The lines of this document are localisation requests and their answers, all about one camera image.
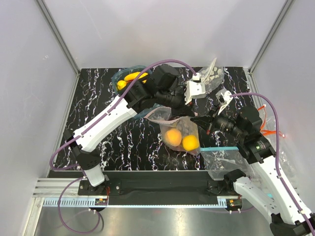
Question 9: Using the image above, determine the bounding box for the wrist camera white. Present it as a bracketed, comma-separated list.
[184, 81, 206, 105]
[215, 88, 233, 115]

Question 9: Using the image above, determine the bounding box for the orange zip top bag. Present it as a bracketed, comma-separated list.
[257, 104, 286, 155]

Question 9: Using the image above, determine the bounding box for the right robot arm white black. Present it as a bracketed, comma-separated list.
[191, 107, 315, 236]

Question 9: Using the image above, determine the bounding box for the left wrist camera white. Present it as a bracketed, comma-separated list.
[184, 81, 206, 105]

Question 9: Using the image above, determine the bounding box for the orange peach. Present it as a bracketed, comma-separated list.
[164, 128, 182, 147]

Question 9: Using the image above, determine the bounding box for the yellow lemon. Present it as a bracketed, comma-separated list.
[182, 135, 199, 151]

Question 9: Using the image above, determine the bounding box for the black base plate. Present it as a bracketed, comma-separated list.
[78, 171, 240, 201]

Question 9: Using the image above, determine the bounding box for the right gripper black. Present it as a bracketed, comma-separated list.
[190, 103, 246, 140]

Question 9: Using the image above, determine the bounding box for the yellow banana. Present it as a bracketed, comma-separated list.
[124, 72, 149, 83]

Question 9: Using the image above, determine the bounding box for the blue zip top bag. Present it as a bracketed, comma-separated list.
[200, 147, 249, 180]

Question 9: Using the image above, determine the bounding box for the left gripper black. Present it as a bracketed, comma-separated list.
[157, 86, 196, 119]

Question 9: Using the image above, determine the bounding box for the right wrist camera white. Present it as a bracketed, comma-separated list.
[215, 88, 233, 115]

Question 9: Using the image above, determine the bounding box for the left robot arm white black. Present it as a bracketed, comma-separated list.
[67, 59, 200, 195]

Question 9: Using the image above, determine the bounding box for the pink zip top bag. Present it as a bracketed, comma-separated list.
[145, 107, 200, 155]

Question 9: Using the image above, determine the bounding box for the teal plastic fruit tray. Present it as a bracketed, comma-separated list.
[111, 65, 160, 119]

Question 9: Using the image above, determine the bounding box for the white cable duct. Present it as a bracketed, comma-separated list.
[43, 197, 227, 208]

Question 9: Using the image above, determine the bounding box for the clear bag with white pieces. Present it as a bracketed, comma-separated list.
[198, 58, 224, 93]

